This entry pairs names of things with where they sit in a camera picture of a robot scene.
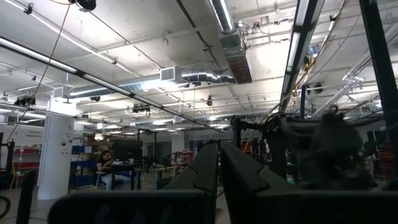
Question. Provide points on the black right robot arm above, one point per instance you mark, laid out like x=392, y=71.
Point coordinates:
x=335, y=155

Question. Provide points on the black round overhead device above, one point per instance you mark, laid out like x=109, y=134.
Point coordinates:
x=85, y=3

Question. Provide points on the white round column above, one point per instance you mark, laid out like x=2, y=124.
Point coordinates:
x=56, y=155

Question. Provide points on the silver round ventilation duct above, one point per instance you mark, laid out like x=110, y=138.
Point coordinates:
x=199, y=76

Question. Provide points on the black monitor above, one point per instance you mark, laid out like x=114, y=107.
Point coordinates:
x=127, y=151

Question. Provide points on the blue storage bin shelf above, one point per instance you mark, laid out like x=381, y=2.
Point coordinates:
x=82, y=171

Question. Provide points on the black aluminium table frame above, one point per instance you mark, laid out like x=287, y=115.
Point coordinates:
x=377, y=62

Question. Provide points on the long ceiling light fixture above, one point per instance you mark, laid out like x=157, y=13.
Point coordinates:
x=93, y=79
x=293, y=53

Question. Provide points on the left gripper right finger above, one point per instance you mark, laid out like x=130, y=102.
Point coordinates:
x=264, y=202

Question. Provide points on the red storage shelf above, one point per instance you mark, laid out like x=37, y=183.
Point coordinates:
x=28, y=151

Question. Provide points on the person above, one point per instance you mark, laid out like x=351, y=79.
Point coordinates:
x=104, y=165

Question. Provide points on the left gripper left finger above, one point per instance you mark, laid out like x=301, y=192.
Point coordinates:
x=186, y=202

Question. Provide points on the silver rectangular ventilation duct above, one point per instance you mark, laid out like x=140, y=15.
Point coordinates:
x=236, y=53

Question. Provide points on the black desk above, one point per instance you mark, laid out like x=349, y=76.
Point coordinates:
x=124, y=167

